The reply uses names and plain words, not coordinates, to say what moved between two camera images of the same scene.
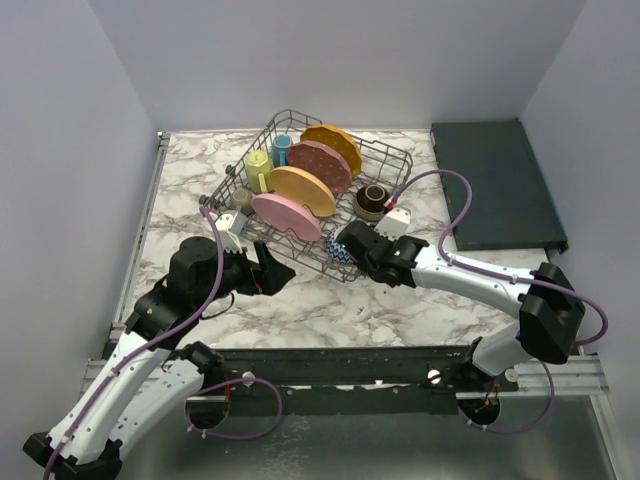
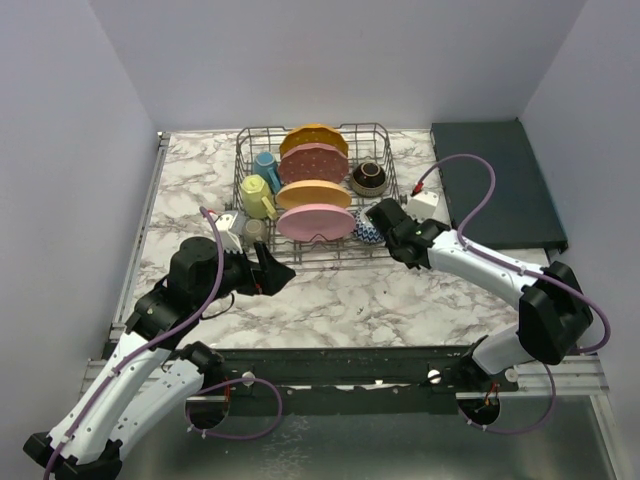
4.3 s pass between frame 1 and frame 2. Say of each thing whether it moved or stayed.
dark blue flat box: stayed
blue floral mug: moved
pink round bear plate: moved
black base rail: stayed
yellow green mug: moved
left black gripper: stayed
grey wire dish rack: moved
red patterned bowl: moved
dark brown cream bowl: moved
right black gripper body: moved
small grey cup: moved
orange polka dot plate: moved
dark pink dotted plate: moved
